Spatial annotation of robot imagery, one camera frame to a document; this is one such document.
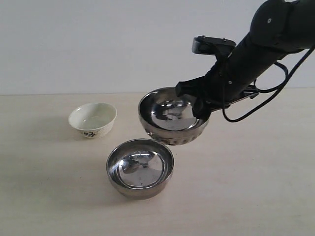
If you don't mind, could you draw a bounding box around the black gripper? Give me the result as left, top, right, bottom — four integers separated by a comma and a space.
175, 44, 261, 120

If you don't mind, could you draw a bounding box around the ribbed stainless steel bowl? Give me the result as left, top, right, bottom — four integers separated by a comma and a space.
138, 87, 209, 146

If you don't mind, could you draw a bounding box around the white ceramic patterned bowl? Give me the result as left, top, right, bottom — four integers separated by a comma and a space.
68, 102, 118, 139

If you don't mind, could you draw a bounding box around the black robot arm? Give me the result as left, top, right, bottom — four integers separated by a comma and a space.
175, 0, 315, 119

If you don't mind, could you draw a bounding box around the plain stainless steel bowl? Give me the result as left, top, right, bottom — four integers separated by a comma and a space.
106, 138, 174, 200

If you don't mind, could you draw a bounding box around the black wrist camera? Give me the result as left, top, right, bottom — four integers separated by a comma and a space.
191, 35, 236, 60

